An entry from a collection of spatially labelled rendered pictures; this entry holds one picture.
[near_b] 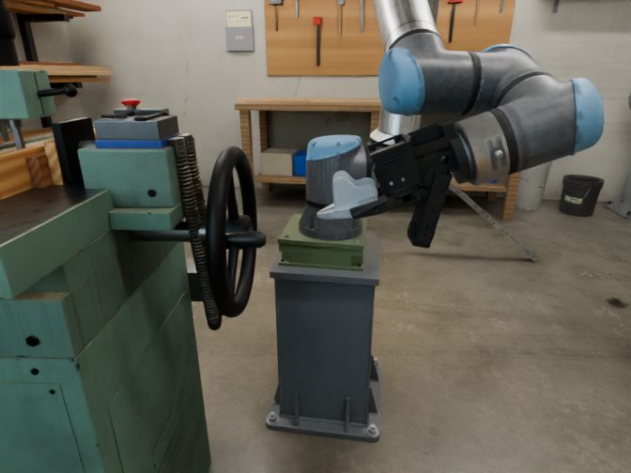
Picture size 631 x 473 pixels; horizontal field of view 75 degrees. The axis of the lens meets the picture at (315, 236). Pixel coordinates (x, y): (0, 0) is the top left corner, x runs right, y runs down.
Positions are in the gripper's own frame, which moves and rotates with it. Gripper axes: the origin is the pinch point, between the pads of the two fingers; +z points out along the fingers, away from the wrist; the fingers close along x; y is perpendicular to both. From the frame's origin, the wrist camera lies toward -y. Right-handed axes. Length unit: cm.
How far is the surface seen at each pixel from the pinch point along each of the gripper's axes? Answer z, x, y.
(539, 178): -134, -279, -118
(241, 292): 20.9, -8.6, -11.2
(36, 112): 37.1, -7.0, 28.7
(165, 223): 23.6, -0.9, 6.9
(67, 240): 31.1, 9.6, 11.3
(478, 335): -30, -97, -105
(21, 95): 36.6, -5.2, 31.2
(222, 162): 12.2, -3.0, 12.2
